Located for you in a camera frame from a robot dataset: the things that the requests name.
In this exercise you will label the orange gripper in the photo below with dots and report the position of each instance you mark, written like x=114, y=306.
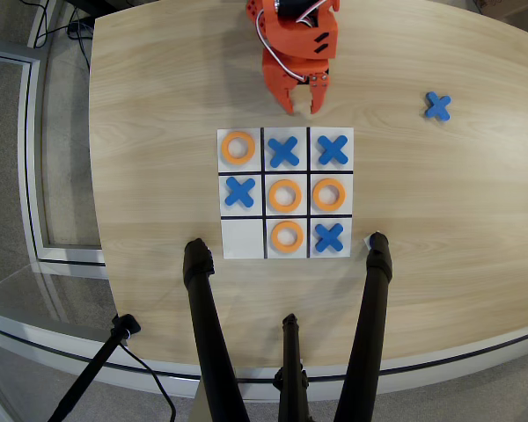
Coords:
x=290, y=73

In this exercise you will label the blue foam cross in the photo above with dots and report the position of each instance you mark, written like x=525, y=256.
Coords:
x=239, y=192
x=329, y=237
x=333, y=150
x=283, y=152
x=438, y=106

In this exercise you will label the white tic-tac-toe board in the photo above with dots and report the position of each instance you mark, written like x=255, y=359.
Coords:
x=242, y=239

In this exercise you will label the small white sticker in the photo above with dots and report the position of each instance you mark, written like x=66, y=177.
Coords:
x=366, y=240

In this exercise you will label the black tripod leg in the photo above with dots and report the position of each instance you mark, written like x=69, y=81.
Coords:
x=369, y=334
x=209, y=334
x=291, y=373

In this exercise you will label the white framed glass panel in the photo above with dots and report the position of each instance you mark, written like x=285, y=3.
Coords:
x=28, y=176

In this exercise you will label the thin black stand pole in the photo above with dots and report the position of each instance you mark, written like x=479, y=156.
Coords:
x=92, y=369

